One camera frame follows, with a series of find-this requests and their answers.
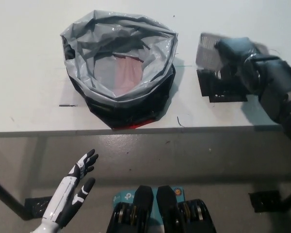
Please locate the short black thread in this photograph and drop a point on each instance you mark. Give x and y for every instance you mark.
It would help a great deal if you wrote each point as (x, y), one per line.
(179, 122)

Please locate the teal router box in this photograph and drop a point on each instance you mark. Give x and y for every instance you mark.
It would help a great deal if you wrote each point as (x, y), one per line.
(122, 196)

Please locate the black ribbed robot body block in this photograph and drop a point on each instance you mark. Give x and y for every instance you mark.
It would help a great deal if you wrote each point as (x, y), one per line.
(167, 201)
(143, 201)

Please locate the black table foot plate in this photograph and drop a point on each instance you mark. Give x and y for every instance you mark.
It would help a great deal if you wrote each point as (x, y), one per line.
(264, 201)
(35, 206)

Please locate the grey black plastic bag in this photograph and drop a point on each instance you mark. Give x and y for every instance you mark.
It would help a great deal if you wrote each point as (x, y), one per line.
(87, 63)

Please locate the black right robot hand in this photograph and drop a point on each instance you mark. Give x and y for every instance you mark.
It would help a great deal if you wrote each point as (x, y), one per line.
(235, 48)

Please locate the small grey rectangular basket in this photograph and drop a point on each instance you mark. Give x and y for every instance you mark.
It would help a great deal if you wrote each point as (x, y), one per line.
(206, 52)

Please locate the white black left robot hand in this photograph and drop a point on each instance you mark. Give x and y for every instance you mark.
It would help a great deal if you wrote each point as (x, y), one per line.
(63, 194)

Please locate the black tape patch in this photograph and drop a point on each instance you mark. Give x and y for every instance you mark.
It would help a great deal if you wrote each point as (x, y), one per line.
(223, 95)

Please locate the thin curved dark thread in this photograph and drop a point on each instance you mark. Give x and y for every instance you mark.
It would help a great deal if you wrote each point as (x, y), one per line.
(275, 51)

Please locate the black diagonal table leg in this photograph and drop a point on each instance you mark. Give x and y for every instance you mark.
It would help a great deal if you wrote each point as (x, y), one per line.
(7, 194)

